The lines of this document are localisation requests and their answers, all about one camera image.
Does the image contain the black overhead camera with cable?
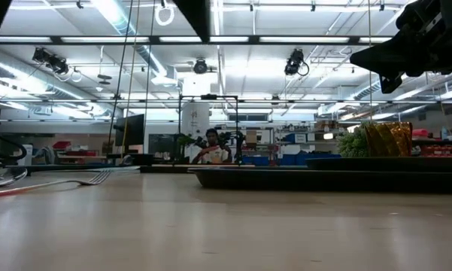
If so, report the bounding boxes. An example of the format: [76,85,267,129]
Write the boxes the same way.
[284,47,311,78]

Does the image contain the blue storage bins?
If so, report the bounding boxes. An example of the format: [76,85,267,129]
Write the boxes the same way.
[242,151,342,167]

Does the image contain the round black ceiling camera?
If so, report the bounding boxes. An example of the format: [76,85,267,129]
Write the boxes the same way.
[193,58,209,75]

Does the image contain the black ceiling camera cluster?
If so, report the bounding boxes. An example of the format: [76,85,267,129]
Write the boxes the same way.
[32,47,83,84]

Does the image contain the red storage bin shelf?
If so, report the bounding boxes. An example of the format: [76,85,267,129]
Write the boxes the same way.
[411,128,452,158]

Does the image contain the gold faceted cup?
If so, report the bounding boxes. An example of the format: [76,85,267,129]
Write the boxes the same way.
[363,120,414,158]

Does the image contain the black cable loop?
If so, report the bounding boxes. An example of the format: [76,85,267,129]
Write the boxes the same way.
[0,129,28,162]

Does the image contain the black metal frame stand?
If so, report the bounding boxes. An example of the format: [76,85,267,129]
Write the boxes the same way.
[177,94,240,165]

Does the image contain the white cylindrical column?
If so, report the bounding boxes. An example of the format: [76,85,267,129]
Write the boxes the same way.
[180,102,211,163]

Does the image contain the black horizontal rig bar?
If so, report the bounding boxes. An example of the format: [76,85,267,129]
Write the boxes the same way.
[0,35,396,47]

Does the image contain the black serving tray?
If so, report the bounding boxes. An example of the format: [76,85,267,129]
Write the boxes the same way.
[189,167,452,196]

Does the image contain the thin black hanging cable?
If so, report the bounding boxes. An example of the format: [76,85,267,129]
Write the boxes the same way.
[367,0,373,123]
[120,0,141,155]
[142,0,156,155]
[107,0,135,155]

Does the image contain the white hanging ring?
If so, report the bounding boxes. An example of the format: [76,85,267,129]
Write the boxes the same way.
[153,2,176,27]

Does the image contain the black computer monitor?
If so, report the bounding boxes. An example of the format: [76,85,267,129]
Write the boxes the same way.
[114,113,146,154]

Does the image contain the silver spoon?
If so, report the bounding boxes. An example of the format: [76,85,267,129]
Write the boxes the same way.
[0,167,29,188]

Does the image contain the silver fork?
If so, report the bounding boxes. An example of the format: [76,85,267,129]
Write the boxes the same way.
[0,169,113,199]

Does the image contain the green bushy plant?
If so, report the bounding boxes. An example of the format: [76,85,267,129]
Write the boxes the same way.
[336,120,370,158]

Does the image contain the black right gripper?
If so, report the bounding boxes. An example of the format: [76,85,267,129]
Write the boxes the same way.
[349,0,452,95]

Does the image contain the person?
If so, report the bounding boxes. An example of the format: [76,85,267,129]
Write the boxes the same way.
[190,127,233,165]

